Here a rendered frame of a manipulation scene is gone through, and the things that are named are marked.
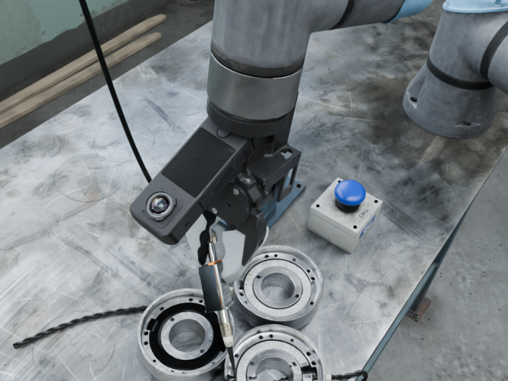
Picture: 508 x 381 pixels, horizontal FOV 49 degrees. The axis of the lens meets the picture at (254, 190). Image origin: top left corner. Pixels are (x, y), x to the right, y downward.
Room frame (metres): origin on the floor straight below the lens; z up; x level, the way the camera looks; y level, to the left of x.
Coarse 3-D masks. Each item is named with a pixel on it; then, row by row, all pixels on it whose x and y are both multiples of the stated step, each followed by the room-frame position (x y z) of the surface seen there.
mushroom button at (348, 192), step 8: (344, 184) 0.50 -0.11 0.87; (352, 184) 0.50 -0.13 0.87; (360, 184) 0.50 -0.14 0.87; (336, 192) 0.49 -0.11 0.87; (344, 192) 0.49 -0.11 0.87; (352, 192) 0.49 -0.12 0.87; (360, 192) 0.49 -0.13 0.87; (344, 200) 0.48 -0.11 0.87; (352, 200) 0.47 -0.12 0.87; (360, 200) 0.48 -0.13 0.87
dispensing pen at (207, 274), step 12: (216, 240) 0.36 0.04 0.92; (204, 276) 0.32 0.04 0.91; (204, 288) 0.31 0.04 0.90; (216, 288) 0.31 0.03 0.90; (204, 300) 0.30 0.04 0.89; (216, 300) 0.30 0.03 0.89; (228, 312) 0.30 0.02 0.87; (228, 324) 0.29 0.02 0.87; (228, 336) 0.28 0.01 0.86; (228, 348) 0.27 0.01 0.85
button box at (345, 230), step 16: (320, 208) 0.48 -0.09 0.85; (336, 208) 0.48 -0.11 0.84; (352, 208) 0.48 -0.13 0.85; (368, 208) 0.49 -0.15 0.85; (320, 224) 0.47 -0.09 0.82; (336, 224) 0.46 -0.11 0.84; (352, 224) 0.46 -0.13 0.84; (368, 224) 0.47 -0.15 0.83; (336, 240) 0.46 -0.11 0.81; (352, 240) 0.45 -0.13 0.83
